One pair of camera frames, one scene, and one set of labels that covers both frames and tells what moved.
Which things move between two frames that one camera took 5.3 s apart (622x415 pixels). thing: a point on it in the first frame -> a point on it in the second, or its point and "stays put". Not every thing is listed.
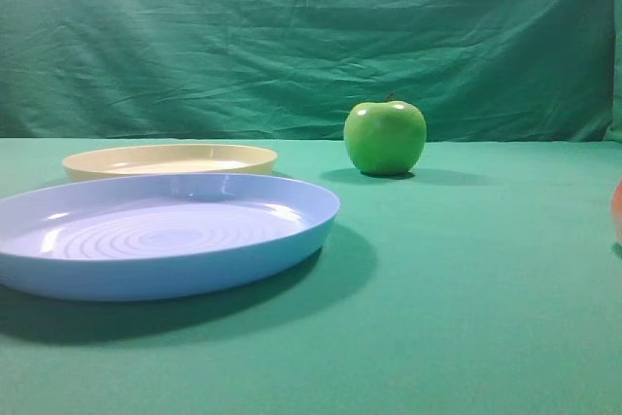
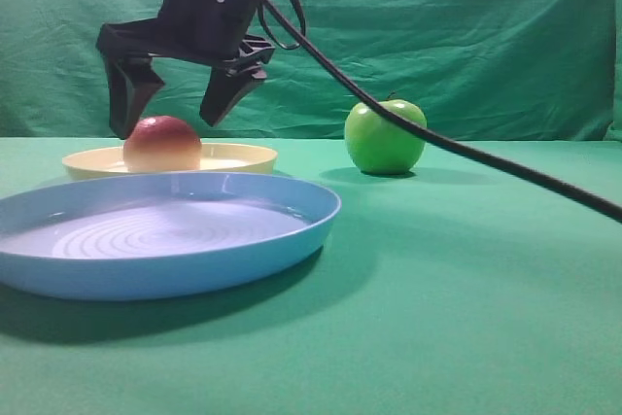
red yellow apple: [616, 213] -> [161, 144]
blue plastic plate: [157, 236] stays put
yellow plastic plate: [167, 158] stays put
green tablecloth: [487, 280] stays put
